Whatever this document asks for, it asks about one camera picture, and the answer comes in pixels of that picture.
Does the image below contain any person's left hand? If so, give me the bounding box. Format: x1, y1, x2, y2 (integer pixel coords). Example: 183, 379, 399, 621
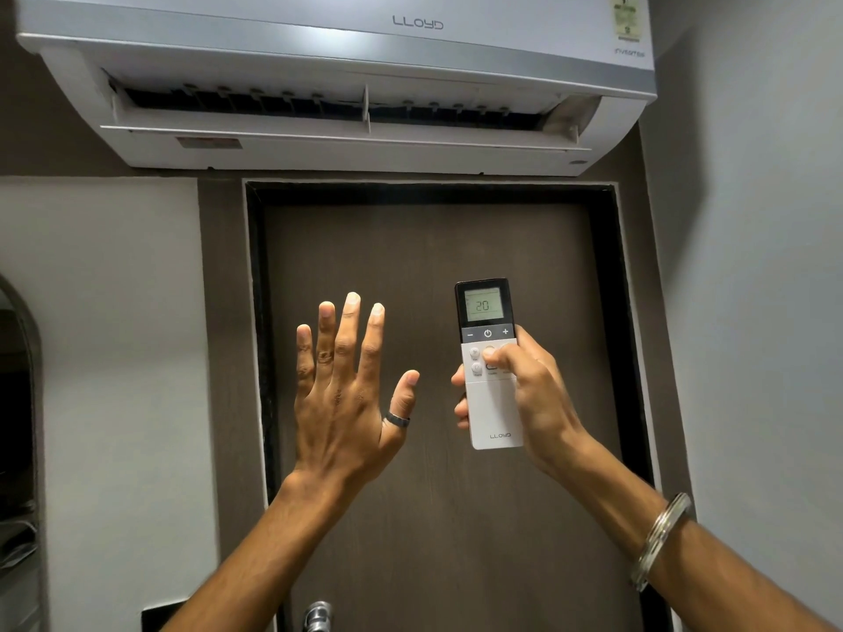
294, 292, 421, 486

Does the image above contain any person's right hand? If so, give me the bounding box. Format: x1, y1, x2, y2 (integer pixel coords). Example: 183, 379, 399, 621
451, 325, 595, 482

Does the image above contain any white air conditioner remote control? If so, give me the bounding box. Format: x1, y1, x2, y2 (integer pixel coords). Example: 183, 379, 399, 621
454, 278, 526, 451

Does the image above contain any person's left forearm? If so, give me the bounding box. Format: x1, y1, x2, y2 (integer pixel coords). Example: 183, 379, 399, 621
160, 468, 362, 632

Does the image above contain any person's right forearm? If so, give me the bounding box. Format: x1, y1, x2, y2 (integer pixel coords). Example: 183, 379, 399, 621
551, 433, 843, 632

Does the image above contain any brown wooden door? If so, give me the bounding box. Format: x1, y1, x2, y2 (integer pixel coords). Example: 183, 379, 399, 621
262, 202, 643, 632

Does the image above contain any energy label sticker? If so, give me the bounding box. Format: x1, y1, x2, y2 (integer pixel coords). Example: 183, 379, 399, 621
609, 0, 647, 42

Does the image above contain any black door frame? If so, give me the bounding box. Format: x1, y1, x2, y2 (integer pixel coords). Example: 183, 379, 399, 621
242, 180, 667, 632

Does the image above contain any silver metal bracelet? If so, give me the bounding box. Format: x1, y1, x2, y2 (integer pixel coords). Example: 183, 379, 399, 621
628, 492, 694, 592

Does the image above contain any white wall air conditioner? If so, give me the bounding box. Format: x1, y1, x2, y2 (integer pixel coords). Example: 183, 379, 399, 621
13, 0, 659, 177

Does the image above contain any arched dark wall niche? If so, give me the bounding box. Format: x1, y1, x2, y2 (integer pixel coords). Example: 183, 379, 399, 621
0, 275, 48, 632

